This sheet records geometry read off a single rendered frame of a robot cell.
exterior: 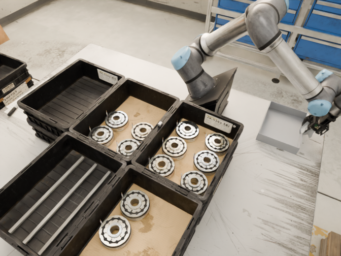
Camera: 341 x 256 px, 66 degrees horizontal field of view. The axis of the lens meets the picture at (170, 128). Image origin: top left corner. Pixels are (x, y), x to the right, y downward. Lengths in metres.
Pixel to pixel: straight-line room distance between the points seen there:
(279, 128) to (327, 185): 0.94
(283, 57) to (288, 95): 1.84
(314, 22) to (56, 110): 2.20
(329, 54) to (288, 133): 1.48
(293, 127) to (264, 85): 1.45
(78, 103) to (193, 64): 0.59
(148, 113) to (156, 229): 0.55
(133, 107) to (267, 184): 0.71
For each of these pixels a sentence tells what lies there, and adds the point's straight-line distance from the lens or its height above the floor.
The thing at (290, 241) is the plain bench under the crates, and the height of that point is 0.70.
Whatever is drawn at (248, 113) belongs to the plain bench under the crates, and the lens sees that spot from 1.52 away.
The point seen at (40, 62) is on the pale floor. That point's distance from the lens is 3.29.
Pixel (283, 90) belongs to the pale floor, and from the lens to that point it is 2.95.
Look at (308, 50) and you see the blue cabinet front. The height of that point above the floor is 0.42.
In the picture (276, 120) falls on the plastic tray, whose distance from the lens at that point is 1.54.
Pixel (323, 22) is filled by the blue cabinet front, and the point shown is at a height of 0.69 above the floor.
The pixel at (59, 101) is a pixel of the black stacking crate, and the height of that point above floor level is 0.83.
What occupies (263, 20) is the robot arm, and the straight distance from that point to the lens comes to 1.06.
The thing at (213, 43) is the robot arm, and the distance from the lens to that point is 1.33.
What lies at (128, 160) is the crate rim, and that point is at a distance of 0.97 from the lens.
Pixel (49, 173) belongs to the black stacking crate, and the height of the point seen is 0.83.
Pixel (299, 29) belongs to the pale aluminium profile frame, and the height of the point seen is 0.60.
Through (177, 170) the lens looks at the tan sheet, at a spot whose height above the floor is 0.83.
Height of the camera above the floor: 1.72
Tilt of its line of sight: 48 degrees down
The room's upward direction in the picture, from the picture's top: 3 degrees clockwise
